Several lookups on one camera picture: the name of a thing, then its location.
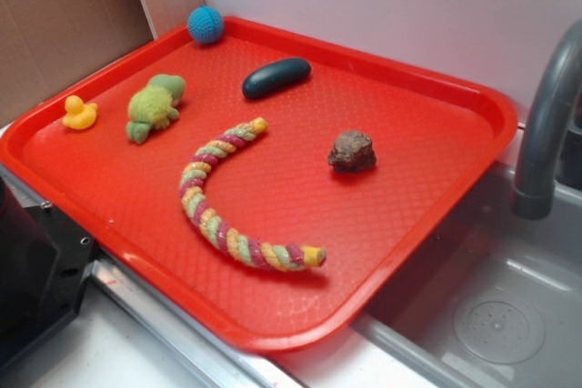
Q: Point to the round sink drain cover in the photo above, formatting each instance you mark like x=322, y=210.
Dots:
x=498, y=332

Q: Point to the green plush turtle toy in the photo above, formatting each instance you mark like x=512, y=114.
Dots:
x=155, y=106

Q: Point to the brown cardboard panel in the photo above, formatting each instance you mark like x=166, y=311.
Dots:
x=48, y=45

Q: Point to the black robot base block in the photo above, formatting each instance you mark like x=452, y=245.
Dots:
x=45, y=261

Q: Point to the red plastic tray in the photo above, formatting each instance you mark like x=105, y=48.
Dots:
x=434, y=136

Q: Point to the grey faucet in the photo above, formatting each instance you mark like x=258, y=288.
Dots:
x=550, y=151

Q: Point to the brown rock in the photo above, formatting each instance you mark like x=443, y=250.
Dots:
x=352, y=152

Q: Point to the blue crocheted ball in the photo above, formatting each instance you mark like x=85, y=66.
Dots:
x=205, y=25

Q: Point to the multicolour twisted rope toy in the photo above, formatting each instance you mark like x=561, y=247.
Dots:
x=216, y=230

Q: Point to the grey plastic sink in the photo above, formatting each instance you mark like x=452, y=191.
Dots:
x=483, y=250

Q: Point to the yellow rubber duck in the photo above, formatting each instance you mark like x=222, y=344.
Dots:
x=78, y=114

